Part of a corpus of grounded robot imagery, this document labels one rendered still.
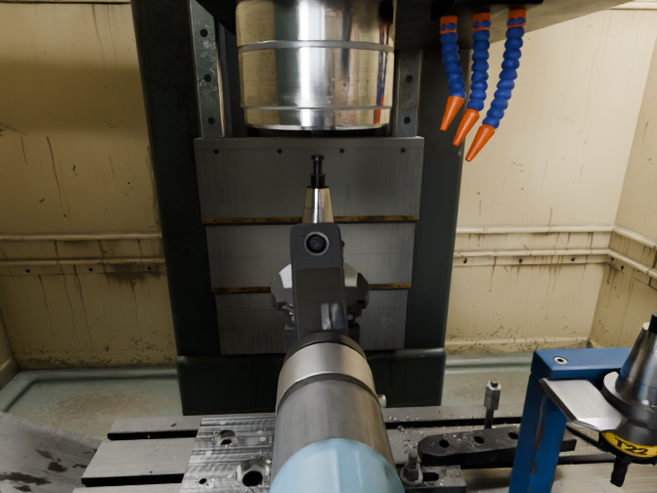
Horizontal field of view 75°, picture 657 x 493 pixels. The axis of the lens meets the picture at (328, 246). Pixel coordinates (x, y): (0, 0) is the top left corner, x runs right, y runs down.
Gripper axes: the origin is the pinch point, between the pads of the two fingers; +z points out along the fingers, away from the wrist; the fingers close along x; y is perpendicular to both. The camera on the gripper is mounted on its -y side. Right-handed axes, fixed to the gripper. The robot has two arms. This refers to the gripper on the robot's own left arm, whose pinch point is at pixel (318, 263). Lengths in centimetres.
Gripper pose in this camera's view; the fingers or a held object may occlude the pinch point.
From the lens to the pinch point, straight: 52.7
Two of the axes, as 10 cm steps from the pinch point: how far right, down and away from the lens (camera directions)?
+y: 0.0, 9.4, 3.3
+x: 10.0, -0.1, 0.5
